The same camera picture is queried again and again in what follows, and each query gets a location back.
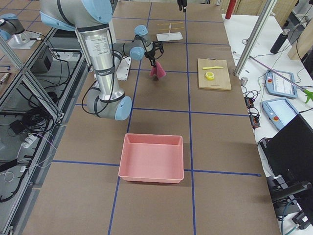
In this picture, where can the near blue teach pendant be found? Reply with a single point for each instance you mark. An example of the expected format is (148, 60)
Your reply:
(280, 111)

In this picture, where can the blue teach pendant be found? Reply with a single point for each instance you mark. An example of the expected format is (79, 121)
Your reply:
(280, 111)
(278, 86)

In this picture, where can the pink plastic bin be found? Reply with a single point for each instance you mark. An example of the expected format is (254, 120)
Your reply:
(152, 158)

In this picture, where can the pink grey-edged cleaning cloth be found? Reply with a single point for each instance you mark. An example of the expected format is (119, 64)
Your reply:
(157, 71)

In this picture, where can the white plastic rack tray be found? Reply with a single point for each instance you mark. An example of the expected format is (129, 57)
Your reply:
(164, 37)

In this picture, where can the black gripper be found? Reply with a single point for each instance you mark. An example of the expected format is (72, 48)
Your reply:
(149, 54)
(181, 3)

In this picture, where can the wooden rack rod far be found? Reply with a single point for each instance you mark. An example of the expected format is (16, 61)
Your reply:
(170, 22)

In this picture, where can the yellow plastic knife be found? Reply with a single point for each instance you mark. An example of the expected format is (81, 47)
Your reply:
(213, 67)

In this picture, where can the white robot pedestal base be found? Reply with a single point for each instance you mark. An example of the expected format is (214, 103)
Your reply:
(121, 72)

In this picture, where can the aluminium frame post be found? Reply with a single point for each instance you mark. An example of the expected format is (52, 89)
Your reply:
(260, 23)

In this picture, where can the yellow lemon slices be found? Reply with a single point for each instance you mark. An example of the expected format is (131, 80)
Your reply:
(209, 75)

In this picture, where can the far blue teach pendant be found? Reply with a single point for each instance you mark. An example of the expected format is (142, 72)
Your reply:
(278, 86)

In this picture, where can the red cylinder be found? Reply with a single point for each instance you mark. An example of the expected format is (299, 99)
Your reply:
(230, 9)

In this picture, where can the black water bottle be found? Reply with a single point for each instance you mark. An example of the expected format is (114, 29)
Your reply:
(279, 41)

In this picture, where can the black laptop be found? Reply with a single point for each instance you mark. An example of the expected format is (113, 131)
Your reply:
(290, 152)

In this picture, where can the bamboo cutting board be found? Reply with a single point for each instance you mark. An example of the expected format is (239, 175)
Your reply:
(222, 79)

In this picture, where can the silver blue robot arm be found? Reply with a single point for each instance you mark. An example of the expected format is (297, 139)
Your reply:
(105, 99)

